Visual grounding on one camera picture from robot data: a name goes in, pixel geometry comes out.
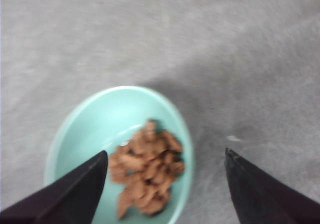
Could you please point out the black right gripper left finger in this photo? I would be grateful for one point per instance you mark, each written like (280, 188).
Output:
(71, 199)

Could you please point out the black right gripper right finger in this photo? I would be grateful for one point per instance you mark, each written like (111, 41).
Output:
(260, 198)

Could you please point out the pile of brown beef pieces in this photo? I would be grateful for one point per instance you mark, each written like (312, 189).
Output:
(147, 166)

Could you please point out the mint green ceramic bowl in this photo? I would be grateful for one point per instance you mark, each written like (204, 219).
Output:
(108, 119)

